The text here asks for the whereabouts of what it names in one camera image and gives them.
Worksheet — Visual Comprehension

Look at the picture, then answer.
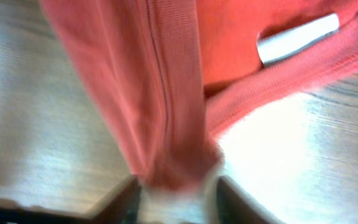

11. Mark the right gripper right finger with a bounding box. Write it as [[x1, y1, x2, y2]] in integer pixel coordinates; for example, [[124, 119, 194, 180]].
[[216, 176, 285, 224]]

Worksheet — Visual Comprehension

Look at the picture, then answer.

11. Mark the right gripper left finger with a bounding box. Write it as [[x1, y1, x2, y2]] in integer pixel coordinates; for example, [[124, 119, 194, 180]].
[[0, 177, 142, 224]]

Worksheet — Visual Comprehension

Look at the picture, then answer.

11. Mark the orange red t-shirt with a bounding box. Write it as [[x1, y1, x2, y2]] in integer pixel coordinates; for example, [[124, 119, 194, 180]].
[[40, 0, 358, 191]]

